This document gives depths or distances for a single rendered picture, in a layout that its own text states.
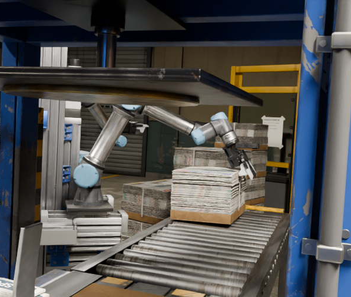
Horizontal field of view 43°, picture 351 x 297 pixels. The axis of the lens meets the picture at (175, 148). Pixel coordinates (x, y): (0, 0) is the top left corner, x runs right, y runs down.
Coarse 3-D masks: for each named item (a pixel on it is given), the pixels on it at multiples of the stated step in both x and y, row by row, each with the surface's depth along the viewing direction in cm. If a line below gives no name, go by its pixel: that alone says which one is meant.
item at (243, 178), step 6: (192, 168) 228; (198, 168) 229; (204, 168) 229; (210, 168) 230; (216, 168) 230; (228, 168) 231; (234, 168) 232; (240, 186) 221; (240, 192) 222; (240, 198) 225; (240, 204) 224
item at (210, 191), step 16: (176, 176) 208; (192, 176) 206; (208, 176) 203; (224, 176) 201; (176, 192) 209; (192, 192) 206; (208, 192) 204; (224, 192) 202; (176, 208) 209; (192, 208) 207; (208, 208) 204; (224, 208) 202
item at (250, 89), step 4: (240, 88) 441; (244, 88) 439; (248, 88) 437; (252, 88) 434; (256, 88) 431; (260, 88) 429; (264, 88) 426; (268, 88) 424; (272, 88) 422; (276, 88) 419; (280, 88) 417; (284, 88) 415; (288, 88) 413; (292, 88) 410; (296, 88) 408; (248, 92) 437; (252, 92) 434; (256, 92) 431; (260, 92) 429; (264, 92) 426; (268, 92) 424; (272, 92) 422; (276, 92) 419; (280, 92) 417; (284, 92) 415; (288, 92) 413; (292, 92) 410; (296, 92) 408
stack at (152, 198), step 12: (156, 180) 331; (168, 180) 334; (132, 192) 299; (144, 192) 293; (156, 192) 286; (168, 192) 283; (132, 204) 298; (144, 204) 293; (156, 204) 286; (168, 204) 284; (156, 216) 287; (168, 216) 286; (132, 228) 299; (144, 228) 292
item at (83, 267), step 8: (160, 224) 201; (168, 224) 202; (144, 232) 184; (152, 232) 185; (128, 240) 170; (136, 240) 170; (112, 248) 158; (120, 248) 159; (128, 248) 162; (96, 256) 148; (104, 256) 148; (112, 256) 150; (80, 264) 139; (88, 264) 139; (96, 264) 140; (104, 264) 145; (88, 272) 135
